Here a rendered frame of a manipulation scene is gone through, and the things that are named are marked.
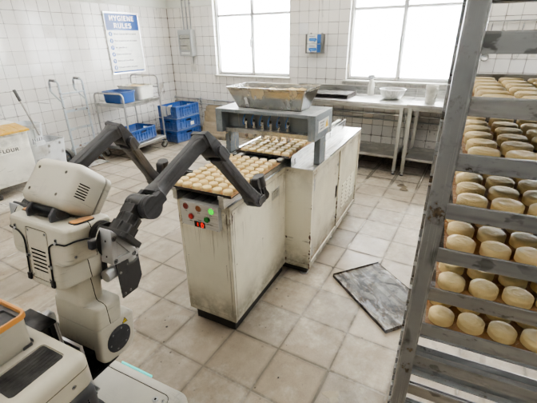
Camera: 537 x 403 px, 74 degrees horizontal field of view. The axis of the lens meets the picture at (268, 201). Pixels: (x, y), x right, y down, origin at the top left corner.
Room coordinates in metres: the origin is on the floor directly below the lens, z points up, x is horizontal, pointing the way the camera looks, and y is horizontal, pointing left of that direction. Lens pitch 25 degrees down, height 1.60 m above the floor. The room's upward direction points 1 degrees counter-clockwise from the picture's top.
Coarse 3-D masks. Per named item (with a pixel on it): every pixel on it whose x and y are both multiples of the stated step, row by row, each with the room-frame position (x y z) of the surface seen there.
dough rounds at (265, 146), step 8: (272, 136) 2.72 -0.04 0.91; (256, 144) 2.51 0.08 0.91; (264, 144) 2.48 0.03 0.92; (272, 144) 2.45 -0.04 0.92; (280, 144) 2.45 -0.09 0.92; (288, 144) 2.45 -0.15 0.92; (296, 144) 2.44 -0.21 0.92; (304, 144) 2.48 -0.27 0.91; (264, 152) 2.33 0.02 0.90; (272, 152) 2.32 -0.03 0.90; (280, 152) 2.29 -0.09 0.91; (288, 152) 2.26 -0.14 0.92; (296, 152) 2.31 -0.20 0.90
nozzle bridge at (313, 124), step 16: (224, 112) 2.46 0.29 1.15; (240, 112) 2.36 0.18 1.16; (256, 112) 2.31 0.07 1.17; (272, 112) 2.26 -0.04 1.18; (288, 112) 2.26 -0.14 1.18; (304, 112) 2.25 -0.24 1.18; (320, 112) 2.24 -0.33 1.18; (224, 128) 2.45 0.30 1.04; (240, 128) 2.41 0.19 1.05; (256, 128) 2.40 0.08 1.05; (272, 128) 2.35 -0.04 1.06; (304, 128) 2.24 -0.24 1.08; (320, 128) 2.21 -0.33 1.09; (320, 144) 2.23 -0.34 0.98; (320, 160) 2.24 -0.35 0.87
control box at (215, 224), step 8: (184, 200) 1.69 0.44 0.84; (192, 200) 1.69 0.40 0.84; (184, 208) 1.69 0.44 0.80; (192, 208) 1.66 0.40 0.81; (208, 208) 1.62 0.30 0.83; (216, 208) 1.60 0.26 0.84; (184, 216) 1.69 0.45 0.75; (200, 216) 1.64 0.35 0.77; (208, 216) 1.62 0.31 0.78; (216, 216) 1.60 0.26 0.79; (192, 224) 1.67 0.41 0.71; (200, 224) 1.64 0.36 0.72; (208, 224) 1.62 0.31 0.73; (216, 224) 1.60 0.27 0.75
